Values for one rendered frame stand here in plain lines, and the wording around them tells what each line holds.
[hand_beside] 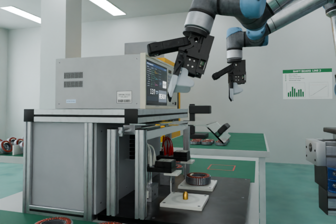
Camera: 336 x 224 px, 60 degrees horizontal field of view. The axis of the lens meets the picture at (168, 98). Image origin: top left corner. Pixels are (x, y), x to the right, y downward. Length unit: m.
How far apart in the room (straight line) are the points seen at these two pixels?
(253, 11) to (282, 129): 5.70
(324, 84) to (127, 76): 5.68
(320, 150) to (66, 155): 0.92
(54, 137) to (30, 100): 7.58
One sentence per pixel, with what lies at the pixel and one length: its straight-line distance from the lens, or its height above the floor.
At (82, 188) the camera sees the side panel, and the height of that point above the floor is 0.85.
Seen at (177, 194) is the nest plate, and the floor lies 0.78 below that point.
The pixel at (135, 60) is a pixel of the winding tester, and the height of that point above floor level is 1.29.
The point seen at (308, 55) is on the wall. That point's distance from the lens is 6.54.
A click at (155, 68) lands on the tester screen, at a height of 1.28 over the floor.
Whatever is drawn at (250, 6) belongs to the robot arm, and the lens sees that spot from 0.78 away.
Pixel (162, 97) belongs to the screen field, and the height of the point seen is 1.16.
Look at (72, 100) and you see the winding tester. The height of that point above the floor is 1.15.
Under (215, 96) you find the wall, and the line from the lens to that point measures 6.45.
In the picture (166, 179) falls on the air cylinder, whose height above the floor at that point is 0.80.
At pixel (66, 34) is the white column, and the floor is 2.33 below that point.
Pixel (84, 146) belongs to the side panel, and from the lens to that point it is 1.01.
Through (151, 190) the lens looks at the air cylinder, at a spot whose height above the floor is 0.81.
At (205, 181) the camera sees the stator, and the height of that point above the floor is 0.80.
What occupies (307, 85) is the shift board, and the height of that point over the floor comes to 1.57.
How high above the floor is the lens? 1.12
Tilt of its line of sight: 2 degrees up
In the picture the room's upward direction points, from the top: straight up
